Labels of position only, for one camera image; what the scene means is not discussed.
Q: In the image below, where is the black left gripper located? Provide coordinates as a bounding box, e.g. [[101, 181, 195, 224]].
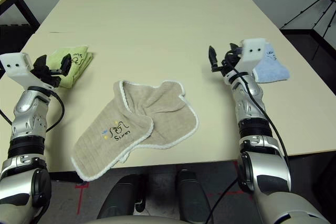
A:
[[31, 53, 72, 89]]

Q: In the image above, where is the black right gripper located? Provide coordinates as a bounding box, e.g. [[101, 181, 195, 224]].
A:
[[208, 42, 245, 77]]

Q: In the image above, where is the beige towel white trim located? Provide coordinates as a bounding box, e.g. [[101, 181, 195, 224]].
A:
[[70, 79, 198, 182]]

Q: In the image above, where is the folded green towel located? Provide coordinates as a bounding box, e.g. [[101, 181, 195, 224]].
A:
[[45, 45, 94, 89]]

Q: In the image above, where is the folded blue towel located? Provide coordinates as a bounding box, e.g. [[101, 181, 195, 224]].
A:
[[251, 42, 291, 83]]

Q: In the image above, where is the black foam floor mat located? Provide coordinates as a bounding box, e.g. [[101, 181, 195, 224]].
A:
[[0, 23, 37, 51]]

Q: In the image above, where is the black low platform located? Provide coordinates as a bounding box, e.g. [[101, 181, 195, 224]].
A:
[[279, 27, 336, 120]]

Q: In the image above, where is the beige robot torso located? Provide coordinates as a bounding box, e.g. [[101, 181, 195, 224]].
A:
[[78, 215, 203, 224]]

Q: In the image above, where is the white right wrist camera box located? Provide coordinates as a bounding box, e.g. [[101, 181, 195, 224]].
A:
[[237, 38, 269, 77]]

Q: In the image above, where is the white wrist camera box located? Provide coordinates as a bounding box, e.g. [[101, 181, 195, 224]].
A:
[[0, 52, 50, 90], [237, 38, 269, 77]]

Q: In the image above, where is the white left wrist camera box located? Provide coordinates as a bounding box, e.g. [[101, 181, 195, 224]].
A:
[[0, 52, 50, 90]]

